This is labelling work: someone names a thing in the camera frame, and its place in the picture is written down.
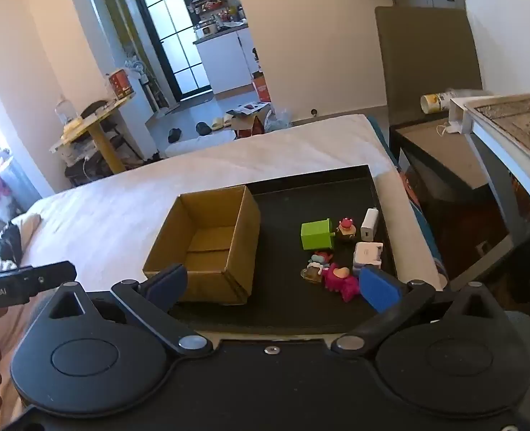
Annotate pile of clothes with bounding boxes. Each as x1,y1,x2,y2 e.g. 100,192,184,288
0,148,41,274

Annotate yellow round table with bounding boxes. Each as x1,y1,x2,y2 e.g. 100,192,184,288
51,99,135,176

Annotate green cube box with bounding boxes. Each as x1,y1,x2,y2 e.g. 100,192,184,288
301,218,336,251

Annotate orange box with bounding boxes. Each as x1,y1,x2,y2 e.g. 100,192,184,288
251,72,272,103

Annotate printed desk mat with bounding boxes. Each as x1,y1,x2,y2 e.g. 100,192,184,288
471,96,530,167

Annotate brown cardboard box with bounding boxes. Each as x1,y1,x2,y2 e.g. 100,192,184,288
143,185,261,306

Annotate white carton box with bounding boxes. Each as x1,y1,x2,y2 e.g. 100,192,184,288
448,97,472,135

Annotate open cardboard box with papers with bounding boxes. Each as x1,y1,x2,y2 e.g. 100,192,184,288
226,102,272,140

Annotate blue-haired figurine with mug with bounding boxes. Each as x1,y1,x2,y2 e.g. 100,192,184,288
301,251,333,284

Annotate glass jar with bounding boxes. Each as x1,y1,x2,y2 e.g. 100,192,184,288
55,96,74,126

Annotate white floor rug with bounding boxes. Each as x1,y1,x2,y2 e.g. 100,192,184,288
165,137,239,158

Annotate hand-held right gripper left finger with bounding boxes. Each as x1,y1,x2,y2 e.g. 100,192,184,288
45,264,214,354

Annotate small red bear figurine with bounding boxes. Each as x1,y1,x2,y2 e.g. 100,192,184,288
335,217,358,244

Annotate black tray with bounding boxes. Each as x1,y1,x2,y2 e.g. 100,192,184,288
170,164,398,337

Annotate pink bear toy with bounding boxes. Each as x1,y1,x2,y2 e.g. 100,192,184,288
322,263,361,303

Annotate white desk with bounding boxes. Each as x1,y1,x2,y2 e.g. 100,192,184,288
462,94,530,230

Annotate red box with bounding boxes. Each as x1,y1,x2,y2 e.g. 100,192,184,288
107,69,136,99

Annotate dark side table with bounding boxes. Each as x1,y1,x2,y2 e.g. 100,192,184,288
390,114,517,279

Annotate clear plastic bag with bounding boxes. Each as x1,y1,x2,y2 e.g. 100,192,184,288
265,108,292,133

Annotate white kitchen cabinet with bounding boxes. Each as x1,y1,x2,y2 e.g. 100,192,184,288
193,27,259,97

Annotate white charger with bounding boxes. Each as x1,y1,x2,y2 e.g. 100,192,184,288
360,208,379,242

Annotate olive high-back chair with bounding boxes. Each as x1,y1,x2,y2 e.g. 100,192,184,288
375,6,483,126

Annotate yellow label cup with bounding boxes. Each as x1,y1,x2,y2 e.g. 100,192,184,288
420,90,455,114

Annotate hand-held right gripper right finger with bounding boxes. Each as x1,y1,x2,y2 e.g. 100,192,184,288
331,266,506,354

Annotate black framed glass door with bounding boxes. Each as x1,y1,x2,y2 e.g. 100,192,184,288
130,0,214,99

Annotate white grey cube toy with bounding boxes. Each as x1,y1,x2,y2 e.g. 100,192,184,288
352,241,383,274

